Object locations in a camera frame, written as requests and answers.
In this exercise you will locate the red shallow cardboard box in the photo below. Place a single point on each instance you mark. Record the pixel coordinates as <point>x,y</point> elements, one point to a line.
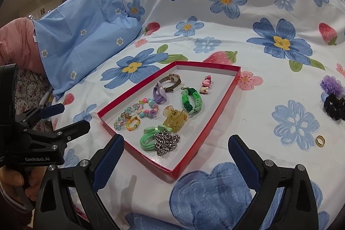
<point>210,111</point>

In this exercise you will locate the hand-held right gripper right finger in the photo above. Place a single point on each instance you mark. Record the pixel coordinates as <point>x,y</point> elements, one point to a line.
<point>242,162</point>

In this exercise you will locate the purple scrunchie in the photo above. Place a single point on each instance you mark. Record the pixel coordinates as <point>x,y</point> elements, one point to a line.
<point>331,85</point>

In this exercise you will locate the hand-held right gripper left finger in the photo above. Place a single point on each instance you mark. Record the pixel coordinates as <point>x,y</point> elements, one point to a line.
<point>110,162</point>

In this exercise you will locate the floral strawberry bedsheet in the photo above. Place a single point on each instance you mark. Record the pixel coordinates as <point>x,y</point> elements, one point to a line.
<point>237,17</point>

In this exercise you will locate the blue flowered pillow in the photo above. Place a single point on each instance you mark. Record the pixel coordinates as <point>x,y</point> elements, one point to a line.
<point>80,44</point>

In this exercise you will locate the small floral print cloth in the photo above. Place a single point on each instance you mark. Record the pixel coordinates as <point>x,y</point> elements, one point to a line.
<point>29,84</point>

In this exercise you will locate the black scrunchie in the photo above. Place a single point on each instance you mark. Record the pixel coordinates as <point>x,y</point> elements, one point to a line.
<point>333,107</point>

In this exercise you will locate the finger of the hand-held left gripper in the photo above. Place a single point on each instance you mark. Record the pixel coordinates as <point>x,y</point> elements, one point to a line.
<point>52,110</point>
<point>72,130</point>

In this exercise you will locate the person's left hand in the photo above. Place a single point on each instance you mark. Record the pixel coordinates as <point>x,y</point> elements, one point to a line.
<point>10,178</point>

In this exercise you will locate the amber hair claw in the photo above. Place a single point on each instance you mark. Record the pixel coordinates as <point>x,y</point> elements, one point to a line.
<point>173,119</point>

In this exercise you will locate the pink candy hair clip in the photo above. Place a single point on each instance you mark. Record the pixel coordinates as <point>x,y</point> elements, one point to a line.
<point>207,82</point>

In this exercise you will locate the pink cushion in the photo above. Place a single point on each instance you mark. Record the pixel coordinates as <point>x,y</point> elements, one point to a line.
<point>18,44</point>

